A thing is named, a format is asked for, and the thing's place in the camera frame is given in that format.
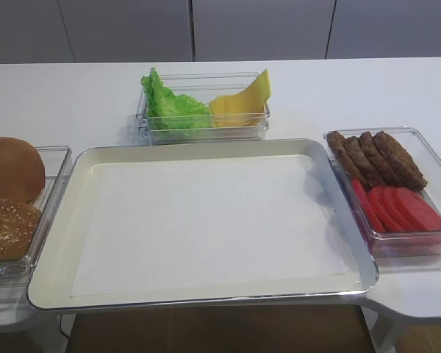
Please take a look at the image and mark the clear patty and tomato container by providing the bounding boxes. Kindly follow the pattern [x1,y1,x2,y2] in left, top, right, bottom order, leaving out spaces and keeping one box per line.
[324,127,441,257]

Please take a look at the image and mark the red tomato slice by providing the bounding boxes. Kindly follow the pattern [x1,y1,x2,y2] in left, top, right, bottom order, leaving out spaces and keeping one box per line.
[351,179,385,233]
[367,187,404,232]
[381,187,417,232]
[392,188,441,232]

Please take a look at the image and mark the white metal tray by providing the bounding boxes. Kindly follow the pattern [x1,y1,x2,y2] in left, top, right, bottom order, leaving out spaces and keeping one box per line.
[27,139,379,312]

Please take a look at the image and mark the white paper liner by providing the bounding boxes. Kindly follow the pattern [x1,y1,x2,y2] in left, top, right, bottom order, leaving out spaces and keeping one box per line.
[72,155,346,295]

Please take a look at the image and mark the clear lettuce and cheese container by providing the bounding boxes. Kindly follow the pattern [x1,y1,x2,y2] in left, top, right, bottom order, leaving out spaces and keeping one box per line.
[136,72,270,145]

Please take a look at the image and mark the stacked yellow cheese slices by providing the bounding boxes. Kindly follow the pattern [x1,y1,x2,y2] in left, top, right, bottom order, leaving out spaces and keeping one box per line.
[209,97,265,128]

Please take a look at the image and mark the bun front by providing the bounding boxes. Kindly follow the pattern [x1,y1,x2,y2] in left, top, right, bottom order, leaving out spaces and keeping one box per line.
[0,137,46,203]

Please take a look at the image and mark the sesame top bun right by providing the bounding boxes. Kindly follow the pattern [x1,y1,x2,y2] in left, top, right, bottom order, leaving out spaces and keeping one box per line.
[0,199,41,261]

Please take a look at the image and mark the upright yellow cheese slice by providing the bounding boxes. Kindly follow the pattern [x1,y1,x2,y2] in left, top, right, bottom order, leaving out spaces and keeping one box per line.
[218,69,271,114]

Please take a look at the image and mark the green lettuce leaf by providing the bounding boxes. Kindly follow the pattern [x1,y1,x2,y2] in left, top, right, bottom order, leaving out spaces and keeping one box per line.
[141,67,212,130]

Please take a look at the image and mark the brown meat patty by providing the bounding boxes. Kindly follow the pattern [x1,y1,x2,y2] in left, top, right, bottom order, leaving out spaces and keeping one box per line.
[344,136,385,188]
[359,132,401,187]
[373,131,427,191]
[326,131,369,188]

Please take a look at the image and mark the clear bun container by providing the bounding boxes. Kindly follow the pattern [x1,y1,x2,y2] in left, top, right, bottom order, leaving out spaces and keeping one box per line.
[0,146,72,287]

